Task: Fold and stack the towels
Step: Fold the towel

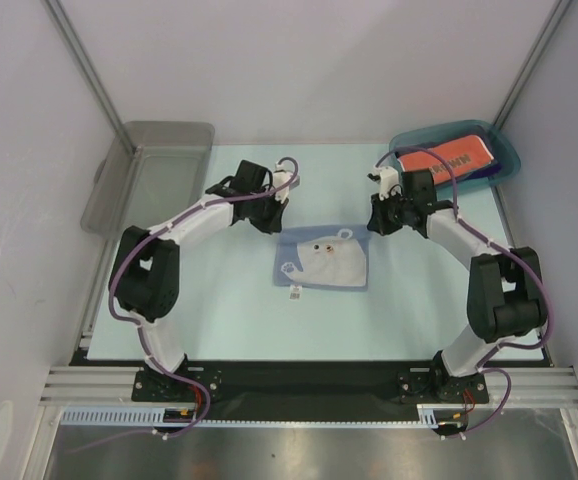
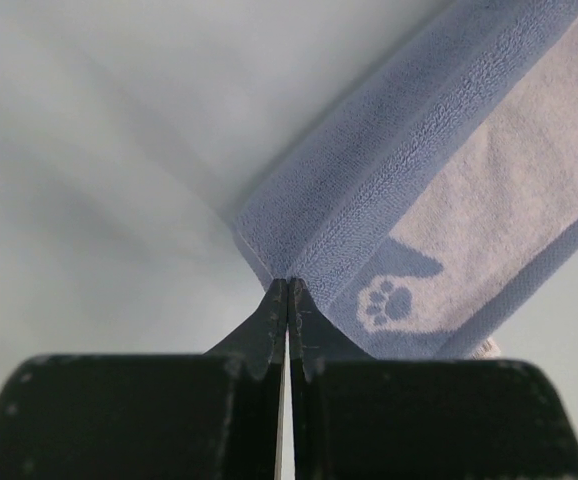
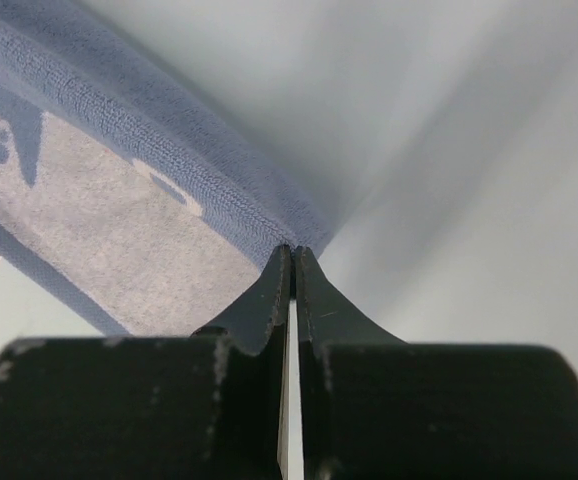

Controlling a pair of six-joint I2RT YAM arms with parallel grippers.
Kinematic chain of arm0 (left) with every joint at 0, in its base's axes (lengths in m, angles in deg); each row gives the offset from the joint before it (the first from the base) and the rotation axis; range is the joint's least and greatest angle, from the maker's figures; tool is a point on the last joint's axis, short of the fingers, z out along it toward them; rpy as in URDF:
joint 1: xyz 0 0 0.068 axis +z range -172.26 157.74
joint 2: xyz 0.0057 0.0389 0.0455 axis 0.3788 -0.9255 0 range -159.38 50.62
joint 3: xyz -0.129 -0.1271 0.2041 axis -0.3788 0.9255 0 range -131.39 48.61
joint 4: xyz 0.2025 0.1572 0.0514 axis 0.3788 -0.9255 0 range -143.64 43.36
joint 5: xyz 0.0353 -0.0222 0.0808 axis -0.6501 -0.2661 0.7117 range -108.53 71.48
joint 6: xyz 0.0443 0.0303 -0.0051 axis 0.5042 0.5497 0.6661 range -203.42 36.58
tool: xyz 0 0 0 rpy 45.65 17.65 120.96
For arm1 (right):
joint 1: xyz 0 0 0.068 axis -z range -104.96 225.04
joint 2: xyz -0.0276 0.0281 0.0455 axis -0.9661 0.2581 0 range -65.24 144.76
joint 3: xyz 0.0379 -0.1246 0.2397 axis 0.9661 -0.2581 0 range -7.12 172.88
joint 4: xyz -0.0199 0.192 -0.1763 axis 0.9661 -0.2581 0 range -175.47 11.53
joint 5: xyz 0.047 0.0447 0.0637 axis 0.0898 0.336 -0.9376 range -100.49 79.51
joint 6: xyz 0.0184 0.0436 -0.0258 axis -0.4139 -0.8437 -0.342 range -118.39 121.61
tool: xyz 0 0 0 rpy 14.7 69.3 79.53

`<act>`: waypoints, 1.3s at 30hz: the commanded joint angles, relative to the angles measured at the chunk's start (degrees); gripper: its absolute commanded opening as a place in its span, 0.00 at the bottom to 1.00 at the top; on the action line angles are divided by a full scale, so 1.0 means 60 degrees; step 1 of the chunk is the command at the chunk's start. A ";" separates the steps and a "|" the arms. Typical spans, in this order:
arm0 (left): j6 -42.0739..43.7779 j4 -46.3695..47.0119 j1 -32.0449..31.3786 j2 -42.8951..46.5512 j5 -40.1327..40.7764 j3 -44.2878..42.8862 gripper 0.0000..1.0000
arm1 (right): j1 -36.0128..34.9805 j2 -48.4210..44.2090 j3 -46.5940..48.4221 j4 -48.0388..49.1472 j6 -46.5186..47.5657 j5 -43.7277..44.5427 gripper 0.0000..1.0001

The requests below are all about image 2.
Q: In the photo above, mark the light blue towel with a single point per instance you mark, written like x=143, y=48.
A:
x=442, y=192

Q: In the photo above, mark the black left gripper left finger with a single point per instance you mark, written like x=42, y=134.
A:
x=151, y=416

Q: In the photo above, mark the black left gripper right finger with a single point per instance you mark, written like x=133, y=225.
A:
x=357, y=417

